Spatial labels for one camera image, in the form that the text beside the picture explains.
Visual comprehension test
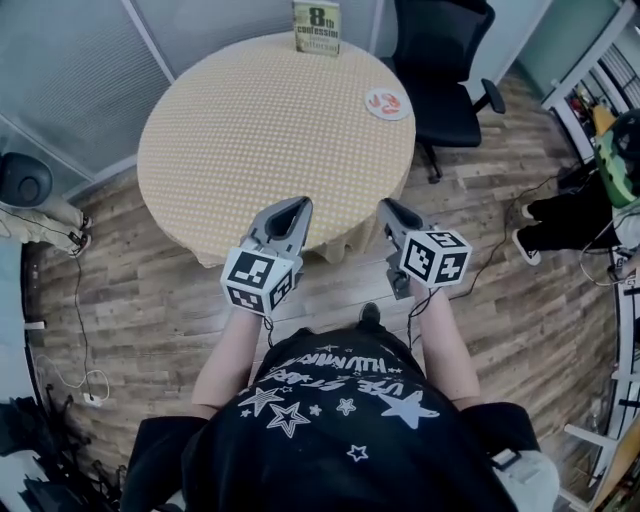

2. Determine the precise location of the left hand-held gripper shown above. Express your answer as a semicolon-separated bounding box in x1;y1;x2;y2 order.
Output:
221;195;315;317

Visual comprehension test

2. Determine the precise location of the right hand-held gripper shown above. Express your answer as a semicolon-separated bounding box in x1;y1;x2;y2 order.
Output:
377;198;474;301

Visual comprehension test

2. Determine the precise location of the white plate with red food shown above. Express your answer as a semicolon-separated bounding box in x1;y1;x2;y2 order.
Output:
363;88;412;121

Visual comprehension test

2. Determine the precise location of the person's left forearm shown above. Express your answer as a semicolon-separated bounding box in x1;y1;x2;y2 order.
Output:
191;307;269;419

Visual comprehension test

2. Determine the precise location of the person's right forearm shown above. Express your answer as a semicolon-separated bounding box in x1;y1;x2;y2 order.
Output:
417;287;481;411

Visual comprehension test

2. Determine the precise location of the yellow checked tablecloth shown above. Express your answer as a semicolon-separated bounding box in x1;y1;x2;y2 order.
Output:
137;32;417;269

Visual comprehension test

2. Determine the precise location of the black office chair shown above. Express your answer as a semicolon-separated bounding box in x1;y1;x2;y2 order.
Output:
382;0;507;184

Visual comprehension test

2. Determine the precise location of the green and black backpack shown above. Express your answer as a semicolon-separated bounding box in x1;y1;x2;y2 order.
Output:
592;107;640;206

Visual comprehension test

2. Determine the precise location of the black star print t-shirt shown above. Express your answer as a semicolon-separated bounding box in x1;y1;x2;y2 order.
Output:
122;327;544;512

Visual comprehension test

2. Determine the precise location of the storage shelf rack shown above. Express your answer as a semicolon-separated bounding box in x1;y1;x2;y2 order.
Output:
542;0;640;166

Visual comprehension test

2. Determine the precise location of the black round backpack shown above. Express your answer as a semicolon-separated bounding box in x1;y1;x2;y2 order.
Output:
0;152;54;206

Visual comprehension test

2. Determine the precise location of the grey waist pouch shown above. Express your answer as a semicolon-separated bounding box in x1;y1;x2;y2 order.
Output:
492;447;561;512

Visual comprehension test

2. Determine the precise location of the long black floor cable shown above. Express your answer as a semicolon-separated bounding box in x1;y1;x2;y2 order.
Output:
447;169;596;301

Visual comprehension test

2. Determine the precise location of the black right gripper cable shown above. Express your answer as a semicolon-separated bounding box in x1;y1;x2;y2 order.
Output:
405;287;441;351

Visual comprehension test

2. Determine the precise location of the thin black floor cable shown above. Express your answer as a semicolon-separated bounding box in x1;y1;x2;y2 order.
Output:
69;244;94;396

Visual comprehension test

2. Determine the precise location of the white cable with charger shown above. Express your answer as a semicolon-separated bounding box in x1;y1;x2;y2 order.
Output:
34;354;111;407

